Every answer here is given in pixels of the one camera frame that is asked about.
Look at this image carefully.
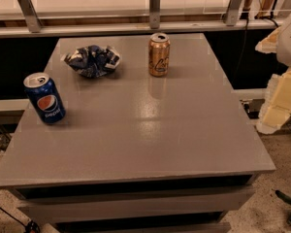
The middle metal rail bracket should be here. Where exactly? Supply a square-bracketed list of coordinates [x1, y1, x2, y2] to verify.
[149, 0, 160, 29]

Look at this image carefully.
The grey drawer cabinet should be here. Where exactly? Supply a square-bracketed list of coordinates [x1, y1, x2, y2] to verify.
[0, 34, 275, 233]

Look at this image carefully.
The metal rail bracket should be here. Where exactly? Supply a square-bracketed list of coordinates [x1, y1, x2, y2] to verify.
[17, 0, 42, 33]
[223, 0, 242, 26]
[149, 0, 160, 29]

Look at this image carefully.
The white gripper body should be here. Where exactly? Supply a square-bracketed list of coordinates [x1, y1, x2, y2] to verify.
[276, 14, 291, 67]

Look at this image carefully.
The crumpled blue chip bag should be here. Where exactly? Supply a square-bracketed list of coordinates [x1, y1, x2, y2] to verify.
[63, 45, 120, 79]

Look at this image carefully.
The blue Pepsi can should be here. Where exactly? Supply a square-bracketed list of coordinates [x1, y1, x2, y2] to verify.
[23, 73, 66, 124]

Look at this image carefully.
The right metal rail bracket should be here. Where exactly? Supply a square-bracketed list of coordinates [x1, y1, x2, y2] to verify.
[223, 0, 242, 26]

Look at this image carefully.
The black floor cable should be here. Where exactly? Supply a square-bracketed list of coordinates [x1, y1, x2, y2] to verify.
[0, 200, 42, 233]

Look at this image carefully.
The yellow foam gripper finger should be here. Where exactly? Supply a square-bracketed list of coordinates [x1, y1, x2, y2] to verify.
[255, 28, 280, 53]
[256, 67, 291, 134]

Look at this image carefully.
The left metal rail bracket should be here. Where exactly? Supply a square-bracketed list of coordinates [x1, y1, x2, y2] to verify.
[17, 0, 42, 33]

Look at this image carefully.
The orange soda can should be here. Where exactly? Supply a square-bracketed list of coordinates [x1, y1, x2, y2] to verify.
[148, 33, 171, 77]

